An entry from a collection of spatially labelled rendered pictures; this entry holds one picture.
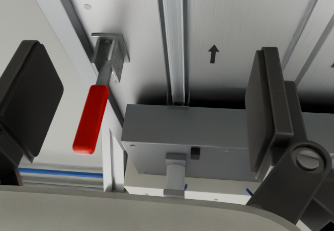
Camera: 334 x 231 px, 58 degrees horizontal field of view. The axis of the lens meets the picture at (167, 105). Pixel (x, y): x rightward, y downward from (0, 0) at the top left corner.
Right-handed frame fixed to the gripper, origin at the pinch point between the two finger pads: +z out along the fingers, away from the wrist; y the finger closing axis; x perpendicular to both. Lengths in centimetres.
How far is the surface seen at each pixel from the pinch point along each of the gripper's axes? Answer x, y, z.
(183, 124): -18.6, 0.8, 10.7
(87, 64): -10.9, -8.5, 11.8
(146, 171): -30.5, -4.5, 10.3
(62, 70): -133, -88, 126
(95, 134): -9.5, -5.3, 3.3
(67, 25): -5.5, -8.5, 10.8
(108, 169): -39.5, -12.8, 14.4
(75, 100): -150, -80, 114
